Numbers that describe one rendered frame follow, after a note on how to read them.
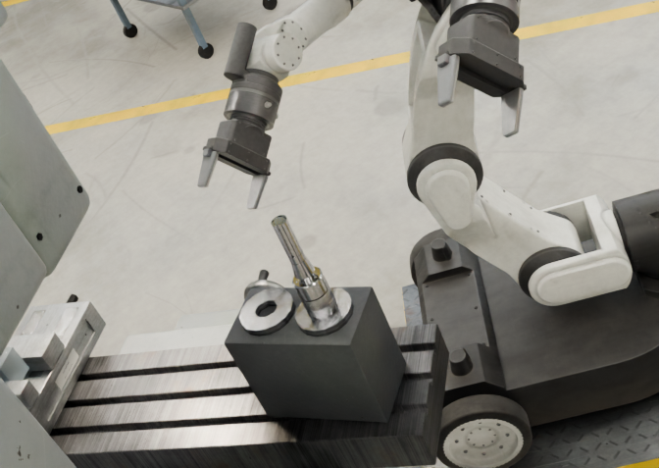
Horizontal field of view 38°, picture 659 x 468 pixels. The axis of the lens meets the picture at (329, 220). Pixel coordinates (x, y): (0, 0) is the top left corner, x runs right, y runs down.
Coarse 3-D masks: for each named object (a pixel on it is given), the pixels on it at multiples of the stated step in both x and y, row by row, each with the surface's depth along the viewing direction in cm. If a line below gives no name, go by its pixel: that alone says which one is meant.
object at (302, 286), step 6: (318, 270) 141; (318, 276) 140; (294, 282) 141; (300, 282) 141; (306, 282) 140; (312, 282) 140; (318, 282) 140; (300, 288) 140; (306, 288) 140; (312, 288) 140
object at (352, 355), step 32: (256, 288) 156; (288, 288) 154; (352, 288) 148; (256, 320) 148; (288, 320) 148; (320, 320) 144; (352, 320) 143; (384, 320) 151; (256, 352) 148; (288, 352) 145; (320, 352) 143; (352, 352) 141; (384, 352) 150; (256, 384) 154; (288, 384) 151; (320, 384) 149; (352, 384) 146; (384, 384) 150; (288, 416) 158; (320, 416) 155; (352, 416) 152; (384, 416) 150
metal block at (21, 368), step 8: (8, 352) 174; (16, 352) 176; (0, 360) 173; (8, 360) 174; (16, 360) 176; (0, 368) 172; (8, 368) 174; (16, 368) 176; (24, 368) 177; (0, 376) 173; (8, 376) 173; (16, 376) 175; (24, 376) 177
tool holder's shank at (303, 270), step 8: (280, 216) 136; (272, 224) 134; (280, 224) 134; (288, 224) 135; (280, 232) 135; (288, 232) 135; (280, 240) 136; (288, 240) 135; (296, 240) 136; (288, 248) 137; (296, 248) 137; (288, 256) 138; (296, 256) 137; (304, 256) 138; (296, 264) 138; (304, 264) 138; (312, 264) 140; (296, 272) 139; (304, 272) 139; (312, 272) 140; (304, 280) 140
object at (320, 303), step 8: (320, 288) 140; (328, 288) 142; (304, 296) 141; (312, 296) 141; (320, 296) 141; (328, 296) 142; (304, 304) 143; (312, 304) 142; (320, 304) 142; (328, 304) 142; (336, 304) 144; (312, 312) 143; (320, 312) 143; (328, 312) 143
